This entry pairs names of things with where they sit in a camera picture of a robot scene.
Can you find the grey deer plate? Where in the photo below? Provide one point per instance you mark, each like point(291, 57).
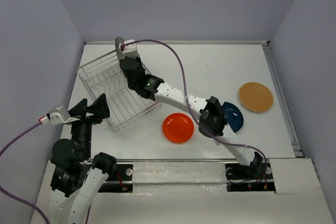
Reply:
point(119, 46)

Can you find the dark blue leaf dish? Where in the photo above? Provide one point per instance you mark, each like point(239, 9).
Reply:
point(233, 116)

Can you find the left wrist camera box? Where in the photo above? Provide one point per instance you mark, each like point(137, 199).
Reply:
point(58, 115)

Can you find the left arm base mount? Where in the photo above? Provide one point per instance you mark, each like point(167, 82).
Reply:
point(120, 181)

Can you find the wire dish rack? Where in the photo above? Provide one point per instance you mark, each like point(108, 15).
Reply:
point(103, 75)

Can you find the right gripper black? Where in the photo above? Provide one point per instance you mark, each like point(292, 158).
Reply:
point(138, 59)

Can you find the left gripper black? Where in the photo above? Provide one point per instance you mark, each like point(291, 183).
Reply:
point(100, 106)

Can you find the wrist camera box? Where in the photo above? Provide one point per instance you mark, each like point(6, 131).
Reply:
point(58, 115)
point(130, 50)

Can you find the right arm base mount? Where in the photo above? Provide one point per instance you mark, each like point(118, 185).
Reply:
point(243, 179)

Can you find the orange plate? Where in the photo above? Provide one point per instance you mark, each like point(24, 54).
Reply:
point(178, 128)

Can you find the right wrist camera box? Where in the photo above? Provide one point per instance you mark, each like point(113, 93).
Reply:
point(130, 50)

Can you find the woven bamboo plate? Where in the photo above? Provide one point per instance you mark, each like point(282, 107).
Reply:
point(255, 97)

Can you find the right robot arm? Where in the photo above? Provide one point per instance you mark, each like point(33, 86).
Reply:
point(208, 113)

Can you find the cream patterned small plate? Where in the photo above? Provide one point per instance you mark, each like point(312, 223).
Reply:
point(125, 73)

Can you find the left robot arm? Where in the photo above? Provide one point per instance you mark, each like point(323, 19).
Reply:
point(75, 183)

